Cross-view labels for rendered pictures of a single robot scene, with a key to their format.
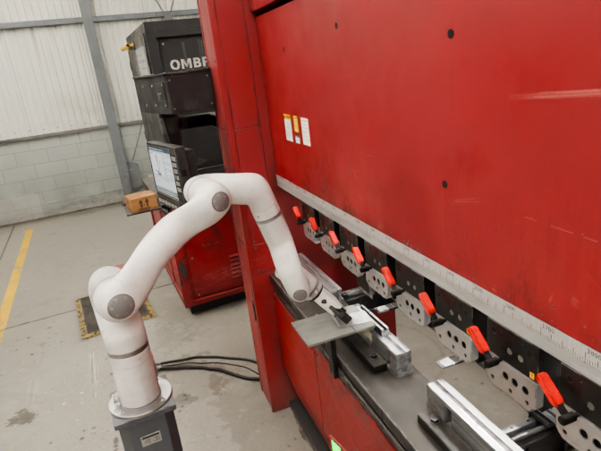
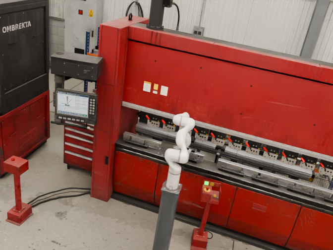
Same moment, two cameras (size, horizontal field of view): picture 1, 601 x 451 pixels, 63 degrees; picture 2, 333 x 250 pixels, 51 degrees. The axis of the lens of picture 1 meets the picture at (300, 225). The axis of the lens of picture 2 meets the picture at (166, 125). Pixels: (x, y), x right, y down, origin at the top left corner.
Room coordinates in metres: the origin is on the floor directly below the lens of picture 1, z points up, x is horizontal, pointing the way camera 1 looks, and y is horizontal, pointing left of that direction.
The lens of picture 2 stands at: (-0.13, 3.04, 3.08)
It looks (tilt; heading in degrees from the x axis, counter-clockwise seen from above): 26 degrees down; 303
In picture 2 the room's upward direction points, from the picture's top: 9 degrees clockwise
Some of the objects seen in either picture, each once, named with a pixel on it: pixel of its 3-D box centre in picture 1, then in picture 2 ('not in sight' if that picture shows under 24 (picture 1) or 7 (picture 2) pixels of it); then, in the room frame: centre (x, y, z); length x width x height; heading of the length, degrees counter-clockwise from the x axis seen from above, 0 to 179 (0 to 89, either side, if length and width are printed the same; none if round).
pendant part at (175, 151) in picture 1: (175, 175); (77, 105); (2.61, 0.63, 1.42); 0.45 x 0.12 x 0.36; 32
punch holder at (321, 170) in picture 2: not in sight; (327, 166); (0.15, -0.71, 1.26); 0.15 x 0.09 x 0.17; 18
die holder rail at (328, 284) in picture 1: (315, 278); (142, 140); (2.17, -0.04, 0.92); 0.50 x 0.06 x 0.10; 18
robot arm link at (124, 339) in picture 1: (116, 307); (173, 160); (1.32, 0.57, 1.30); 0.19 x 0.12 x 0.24; 29
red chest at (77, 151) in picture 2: not in sight; (87, 138); (3.18, -0.07, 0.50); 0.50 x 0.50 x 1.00; 18
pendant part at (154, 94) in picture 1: (183, 152); (76, 93); (2.70, 0.59, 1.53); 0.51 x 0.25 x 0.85; 32
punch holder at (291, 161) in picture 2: not in sight; (289, 156); (0.53, -0.58, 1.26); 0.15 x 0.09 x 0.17; 18
